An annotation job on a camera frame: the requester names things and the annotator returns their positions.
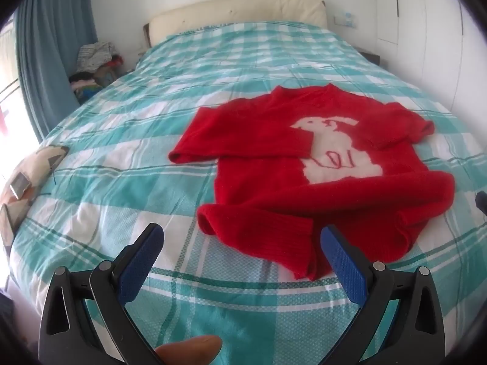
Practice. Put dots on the white wardrobe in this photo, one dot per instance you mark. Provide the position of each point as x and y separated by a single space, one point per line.
426 26

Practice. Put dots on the blue curtain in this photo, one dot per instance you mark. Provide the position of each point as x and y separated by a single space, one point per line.
45 45

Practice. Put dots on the teal plaid bed sheet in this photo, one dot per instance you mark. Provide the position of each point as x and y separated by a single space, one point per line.
190 83

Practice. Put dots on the white wall socket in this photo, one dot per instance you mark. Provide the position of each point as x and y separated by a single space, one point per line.
346 20

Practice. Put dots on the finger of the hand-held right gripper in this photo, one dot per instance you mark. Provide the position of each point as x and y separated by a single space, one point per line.
482 202

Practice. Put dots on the silver smartphone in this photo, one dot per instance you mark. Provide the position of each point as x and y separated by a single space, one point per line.
21 185

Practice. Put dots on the patterned cream pillow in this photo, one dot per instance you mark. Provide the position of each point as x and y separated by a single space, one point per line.
42 159

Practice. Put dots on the cream padded headboard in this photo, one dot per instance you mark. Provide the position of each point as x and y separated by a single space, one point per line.
228 11

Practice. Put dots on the pile of clothes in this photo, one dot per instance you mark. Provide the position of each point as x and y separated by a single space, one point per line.
95 64

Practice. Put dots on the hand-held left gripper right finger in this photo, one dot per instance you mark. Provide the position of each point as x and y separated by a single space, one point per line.
344 262

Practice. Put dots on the person's left hand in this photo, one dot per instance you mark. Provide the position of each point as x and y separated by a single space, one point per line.
190 351

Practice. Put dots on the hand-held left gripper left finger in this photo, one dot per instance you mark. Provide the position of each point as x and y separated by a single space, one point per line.
141 262

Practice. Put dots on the red sweater with white rabbit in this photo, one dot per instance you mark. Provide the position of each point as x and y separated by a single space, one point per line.
266 182

